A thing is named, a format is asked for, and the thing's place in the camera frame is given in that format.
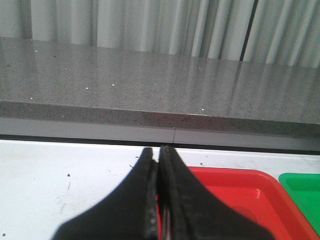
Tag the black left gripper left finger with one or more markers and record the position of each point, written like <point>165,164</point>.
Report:
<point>129,212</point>

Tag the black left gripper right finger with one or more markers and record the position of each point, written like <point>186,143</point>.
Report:
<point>188,211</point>

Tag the red plastic tray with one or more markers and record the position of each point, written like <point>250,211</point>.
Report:
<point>259,197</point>

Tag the green plastic tray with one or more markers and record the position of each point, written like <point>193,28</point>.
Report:
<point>304,190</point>

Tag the grey stone counter ledge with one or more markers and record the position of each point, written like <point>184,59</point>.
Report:
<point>61,82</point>

